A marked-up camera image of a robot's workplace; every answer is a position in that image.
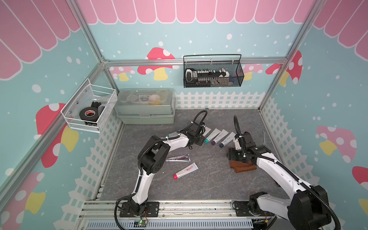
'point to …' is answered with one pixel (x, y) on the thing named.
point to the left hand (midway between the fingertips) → (200, 139)
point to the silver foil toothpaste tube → (183, 158)
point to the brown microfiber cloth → (241, 166)
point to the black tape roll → (89, 114)
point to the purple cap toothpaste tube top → (207, 130)
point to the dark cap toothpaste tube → (228, 139)
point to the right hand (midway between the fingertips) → (230, 154)
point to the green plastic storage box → (150, 106)
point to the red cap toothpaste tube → (187, 170)
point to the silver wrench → (264, 143)
